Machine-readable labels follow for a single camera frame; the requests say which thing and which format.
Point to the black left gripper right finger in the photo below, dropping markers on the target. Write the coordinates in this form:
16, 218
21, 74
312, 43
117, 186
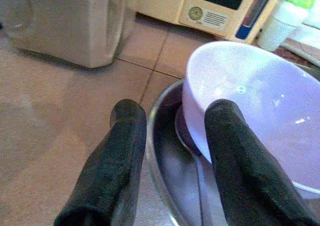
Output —
240, 166

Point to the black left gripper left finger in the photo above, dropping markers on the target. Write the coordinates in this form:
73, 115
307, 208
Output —
117, 161

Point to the purple plastic bowl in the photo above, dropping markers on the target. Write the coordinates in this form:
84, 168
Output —
262, 86

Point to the steel spoon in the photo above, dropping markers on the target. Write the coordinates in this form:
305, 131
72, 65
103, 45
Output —
201, 186

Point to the wide steel plate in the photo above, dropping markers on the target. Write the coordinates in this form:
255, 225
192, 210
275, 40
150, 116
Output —
170, 161

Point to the white blender clear base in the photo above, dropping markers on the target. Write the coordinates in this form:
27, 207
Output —
70, 23

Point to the white bottle green cap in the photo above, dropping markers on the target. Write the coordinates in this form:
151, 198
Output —
282, 26

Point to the cream water ionizer appliance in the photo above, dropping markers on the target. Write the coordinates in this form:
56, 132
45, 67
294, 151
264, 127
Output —
212, 18

